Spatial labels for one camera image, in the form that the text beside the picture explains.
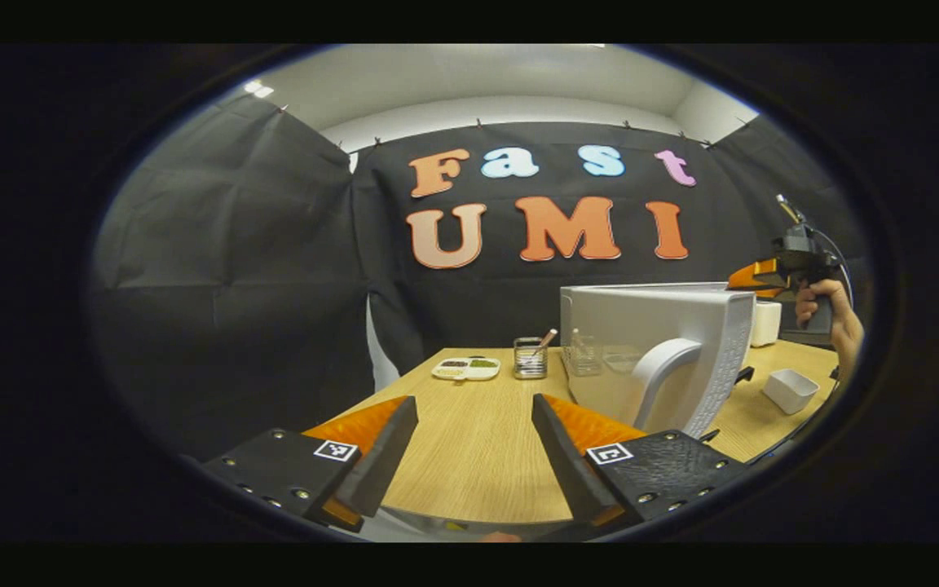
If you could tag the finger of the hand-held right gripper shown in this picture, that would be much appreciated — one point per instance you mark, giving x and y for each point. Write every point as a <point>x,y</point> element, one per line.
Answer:
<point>751,277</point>

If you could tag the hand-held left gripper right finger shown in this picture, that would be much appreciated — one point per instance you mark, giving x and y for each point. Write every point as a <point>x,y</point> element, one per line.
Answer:
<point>563,461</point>

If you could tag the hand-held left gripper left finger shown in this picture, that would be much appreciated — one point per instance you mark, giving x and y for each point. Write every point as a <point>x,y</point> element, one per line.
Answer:
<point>384,456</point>

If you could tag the white microwave oven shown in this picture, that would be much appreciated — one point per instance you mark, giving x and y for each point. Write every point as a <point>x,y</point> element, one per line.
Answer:
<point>665,318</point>

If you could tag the white divided food plate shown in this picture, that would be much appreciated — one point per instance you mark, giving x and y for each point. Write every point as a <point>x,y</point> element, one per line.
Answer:
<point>465,371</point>

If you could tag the glass utensil holder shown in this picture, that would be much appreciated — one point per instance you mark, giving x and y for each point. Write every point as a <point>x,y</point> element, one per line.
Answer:
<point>530,363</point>

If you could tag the white rectangular dish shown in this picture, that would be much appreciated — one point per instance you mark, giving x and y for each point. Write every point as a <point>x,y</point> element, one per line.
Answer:
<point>787,395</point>

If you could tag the wooden utensil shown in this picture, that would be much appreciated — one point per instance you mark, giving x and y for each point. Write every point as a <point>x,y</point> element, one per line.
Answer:
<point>548,337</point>

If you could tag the black backdrop cloth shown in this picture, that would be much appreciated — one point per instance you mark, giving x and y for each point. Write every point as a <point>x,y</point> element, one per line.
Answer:
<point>233,285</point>

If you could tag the long ceiling light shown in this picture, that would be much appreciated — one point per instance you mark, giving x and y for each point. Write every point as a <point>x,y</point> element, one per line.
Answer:
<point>257,88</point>

